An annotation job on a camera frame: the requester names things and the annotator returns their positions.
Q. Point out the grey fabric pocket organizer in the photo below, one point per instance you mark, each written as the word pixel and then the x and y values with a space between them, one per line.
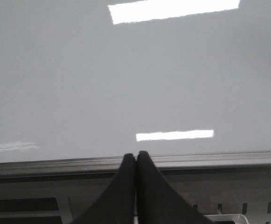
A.
pixel 29 211

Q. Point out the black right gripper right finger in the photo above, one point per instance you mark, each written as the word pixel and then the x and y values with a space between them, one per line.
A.
pixel 157 201

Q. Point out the white plastic tray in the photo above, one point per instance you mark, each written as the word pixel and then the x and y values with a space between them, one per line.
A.
pixel 228 219

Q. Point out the white whiteboard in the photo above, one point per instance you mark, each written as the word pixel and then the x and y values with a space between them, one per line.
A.
pixel 83 82

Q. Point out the grey pegboard panel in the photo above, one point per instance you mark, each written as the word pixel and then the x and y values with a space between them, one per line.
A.
pixel 245 191

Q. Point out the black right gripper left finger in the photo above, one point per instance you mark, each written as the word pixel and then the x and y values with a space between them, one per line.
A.
pixel 116 203

